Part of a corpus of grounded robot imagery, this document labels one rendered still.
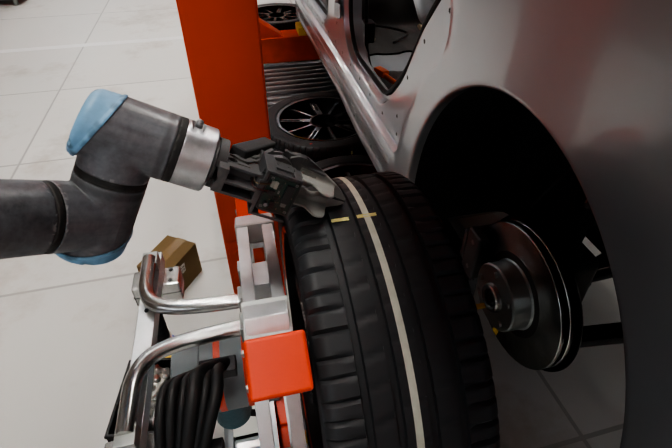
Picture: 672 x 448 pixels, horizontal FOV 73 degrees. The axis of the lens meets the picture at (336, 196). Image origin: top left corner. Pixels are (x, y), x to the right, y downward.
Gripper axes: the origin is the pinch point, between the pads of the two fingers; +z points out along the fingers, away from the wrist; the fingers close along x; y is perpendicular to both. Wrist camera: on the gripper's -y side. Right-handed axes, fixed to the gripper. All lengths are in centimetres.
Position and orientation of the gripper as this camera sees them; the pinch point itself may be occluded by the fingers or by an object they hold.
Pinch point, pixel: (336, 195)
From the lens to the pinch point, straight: 72.7
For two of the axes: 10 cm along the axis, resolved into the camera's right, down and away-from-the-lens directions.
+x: 4.4, -8.2, -3.6
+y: 2.2, 4.9, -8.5
